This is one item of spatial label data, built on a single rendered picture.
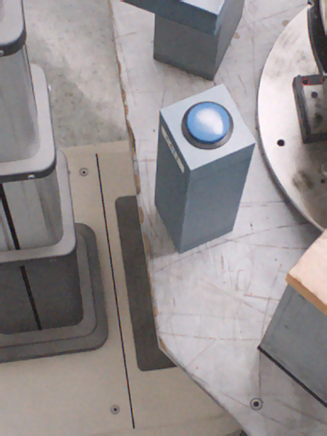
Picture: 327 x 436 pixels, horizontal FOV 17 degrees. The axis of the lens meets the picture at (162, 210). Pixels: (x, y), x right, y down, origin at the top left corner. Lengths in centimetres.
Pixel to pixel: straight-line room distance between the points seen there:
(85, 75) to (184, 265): 103
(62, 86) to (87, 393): 72
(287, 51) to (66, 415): 71
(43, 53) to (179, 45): 98
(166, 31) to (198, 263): 27
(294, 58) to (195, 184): 34
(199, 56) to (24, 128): 30
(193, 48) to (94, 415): 68
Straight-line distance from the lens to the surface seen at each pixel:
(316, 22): 116
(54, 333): 177
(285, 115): 135
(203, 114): 107
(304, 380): 125
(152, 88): 137
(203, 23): 112
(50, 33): 231
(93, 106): 223
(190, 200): 113
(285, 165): 132
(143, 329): 180
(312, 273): 100
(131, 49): 140
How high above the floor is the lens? 201
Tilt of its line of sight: 69 degrees down
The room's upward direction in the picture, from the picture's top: 5 degrees clockwise
